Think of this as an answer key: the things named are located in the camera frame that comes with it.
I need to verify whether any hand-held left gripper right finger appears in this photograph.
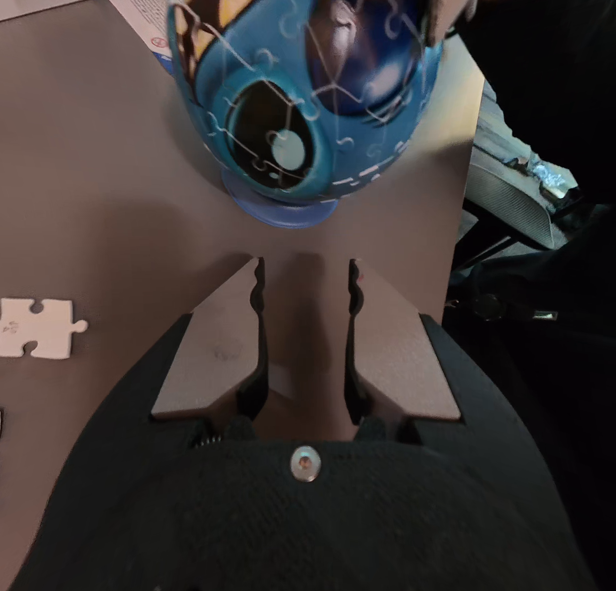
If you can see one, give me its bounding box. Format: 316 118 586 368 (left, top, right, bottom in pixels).
344 258 464 426

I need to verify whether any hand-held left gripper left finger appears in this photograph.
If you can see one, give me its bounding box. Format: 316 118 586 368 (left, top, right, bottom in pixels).
150 256 269 422

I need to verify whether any blue plastic ball stand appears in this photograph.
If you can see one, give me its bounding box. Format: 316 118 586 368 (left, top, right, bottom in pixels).
220 167 338 229

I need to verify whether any blue puzzle ball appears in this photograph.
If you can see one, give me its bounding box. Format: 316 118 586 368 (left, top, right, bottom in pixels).
166 0 444 206

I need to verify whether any white puzzle piece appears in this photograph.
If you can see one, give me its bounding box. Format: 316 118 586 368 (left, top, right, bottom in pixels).
0 297 90 361

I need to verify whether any grey mesh office chair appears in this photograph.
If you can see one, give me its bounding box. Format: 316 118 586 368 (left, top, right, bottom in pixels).
452 78 585 271

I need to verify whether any white instruction sheet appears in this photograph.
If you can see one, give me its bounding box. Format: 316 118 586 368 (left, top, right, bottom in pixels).
106 0 195 78

